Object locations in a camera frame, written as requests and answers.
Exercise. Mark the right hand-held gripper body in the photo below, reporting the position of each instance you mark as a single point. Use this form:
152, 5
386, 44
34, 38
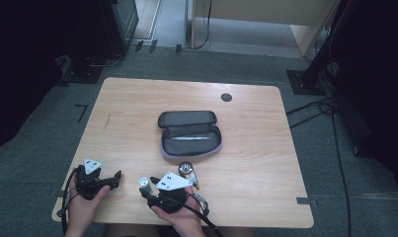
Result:
172, 197

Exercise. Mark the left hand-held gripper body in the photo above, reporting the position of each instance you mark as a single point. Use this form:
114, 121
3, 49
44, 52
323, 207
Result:
88, 181

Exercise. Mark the small white cylinder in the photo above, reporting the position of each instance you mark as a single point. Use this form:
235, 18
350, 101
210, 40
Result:
144, 182

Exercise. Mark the grey zip pencil case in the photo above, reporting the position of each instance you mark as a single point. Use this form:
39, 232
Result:
190, 148

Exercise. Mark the silver pen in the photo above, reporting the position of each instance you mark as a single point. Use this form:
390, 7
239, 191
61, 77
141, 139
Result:
190, 138

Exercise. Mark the person's right hand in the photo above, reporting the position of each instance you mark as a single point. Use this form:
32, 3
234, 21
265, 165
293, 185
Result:
183, 220

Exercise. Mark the person's left hand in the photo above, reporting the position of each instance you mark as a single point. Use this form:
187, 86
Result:
81, 210

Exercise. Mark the silver metal compass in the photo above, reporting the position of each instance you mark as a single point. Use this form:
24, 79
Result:
185, 168

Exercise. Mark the black round table grommet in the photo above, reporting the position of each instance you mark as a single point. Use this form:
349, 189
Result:
226, 97

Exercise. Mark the dark curtain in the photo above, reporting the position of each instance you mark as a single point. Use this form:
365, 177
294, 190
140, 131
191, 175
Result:
18, 65
377, 82

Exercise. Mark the grey tape strip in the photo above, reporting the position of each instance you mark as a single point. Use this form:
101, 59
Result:
306, 200

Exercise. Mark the black cabinet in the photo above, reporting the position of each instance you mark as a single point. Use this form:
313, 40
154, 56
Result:
101, 29

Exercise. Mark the black metal stand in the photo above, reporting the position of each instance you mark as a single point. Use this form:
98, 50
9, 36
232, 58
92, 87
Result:
306, 80

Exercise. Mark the light wooden furniture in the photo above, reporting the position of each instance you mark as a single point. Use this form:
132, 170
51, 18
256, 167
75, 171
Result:
269, 11

